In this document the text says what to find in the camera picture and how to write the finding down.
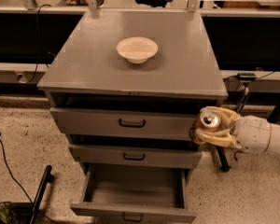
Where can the black floor stand leg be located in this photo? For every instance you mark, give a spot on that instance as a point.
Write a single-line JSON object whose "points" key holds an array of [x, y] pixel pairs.
{"points": [[47, 177]]}

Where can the grey drawer cabinet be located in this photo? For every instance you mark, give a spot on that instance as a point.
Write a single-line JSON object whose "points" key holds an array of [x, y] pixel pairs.
{"points": [[181, 78]]}

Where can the black table frame leg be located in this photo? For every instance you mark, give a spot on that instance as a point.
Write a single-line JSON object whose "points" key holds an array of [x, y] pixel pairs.
{"points": [[257, 99]]}

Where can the orange soda can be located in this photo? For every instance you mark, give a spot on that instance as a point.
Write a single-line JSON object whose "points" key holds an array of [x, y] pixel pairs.
{"points": [[207, 121]]}

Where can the grey middle drawer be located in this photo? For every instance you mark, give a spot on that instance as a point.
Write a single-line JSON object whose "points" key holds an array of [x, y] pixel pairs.
{"points": [[136, 156]]}

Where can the grey drawer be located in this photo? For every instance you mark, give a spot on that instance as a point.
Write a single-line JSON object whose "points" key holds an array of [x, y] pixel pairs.
{"points": [[136, 156], [134, 193], [130, 124]]}

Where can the white bowl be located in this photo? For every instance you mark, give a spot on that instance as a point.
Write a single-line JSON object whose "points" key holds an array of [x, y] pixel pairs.
{"points": [[137, 49]]}

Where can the grey bottom drawer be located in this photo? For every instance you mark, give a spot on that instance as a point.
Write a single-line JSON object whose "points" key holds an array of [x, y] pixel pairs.
{"points": [[134, 193]]}

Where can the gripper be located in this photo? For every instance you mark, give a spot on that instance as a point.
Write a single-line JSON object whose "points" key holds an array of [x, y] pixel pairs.
{"points": [[252, 133]]}

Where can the grey top drawer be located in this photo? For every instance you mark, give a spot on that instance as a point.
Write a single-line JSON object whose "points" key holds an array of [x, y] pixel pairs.
{"points": [[130, 124]]}

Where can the black wire basket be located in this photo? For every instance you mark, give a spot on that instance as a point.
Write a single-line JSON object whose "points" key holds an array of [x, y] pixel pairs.
{"points": [[7, 215]]}

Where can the black power adapter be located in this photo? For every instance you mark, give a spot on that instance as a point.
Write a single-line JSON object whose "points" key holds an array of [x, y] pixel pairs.
{"points": [[246, 76]]}

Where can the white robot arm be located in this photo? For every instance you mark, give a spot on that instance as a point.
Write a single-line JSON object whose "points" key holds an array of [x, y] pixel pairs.
{"points": [[256, 135]]}

